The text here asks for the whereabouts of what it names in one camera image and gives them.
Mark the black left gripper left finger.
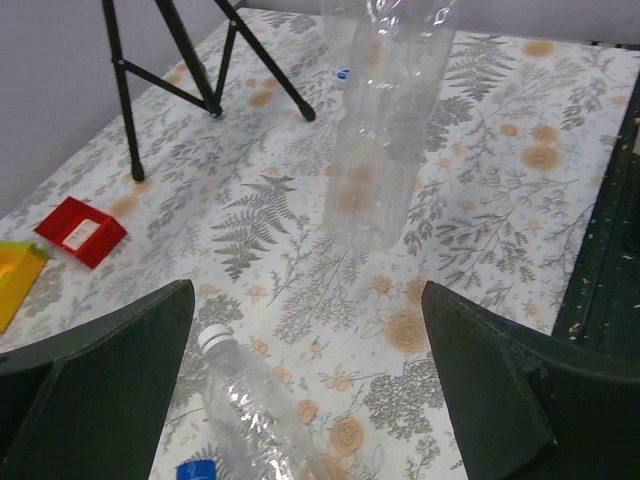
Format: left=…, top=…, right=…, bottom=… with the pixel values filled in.
left=1, top=280, right=195, bottom=479

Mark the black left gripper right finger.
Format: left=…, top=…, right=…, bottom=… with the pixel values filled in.
left=422, top=281, right=639, bottom=479

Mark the clear bottle blue cap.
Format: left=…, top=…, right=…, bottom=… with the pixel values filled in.
left=175, top=459, right=217, bottom=480

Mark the white blue bottle cap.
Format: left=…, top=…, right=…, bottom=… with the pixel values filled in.
left=334, top=69, right=350, bottom=83

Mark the yellow plastic bin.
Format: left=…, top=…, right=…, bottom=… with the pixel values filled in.
left=1, top=241, right=48, bottom=333

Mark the red plastic bin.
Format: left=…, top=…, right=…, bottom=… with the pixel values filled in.
left=34, top=197, right=127, bottom=269

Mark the black music stand tripod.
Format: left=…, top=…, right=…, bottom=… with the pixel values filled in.
left=101, top=0, right=316, bottom=183

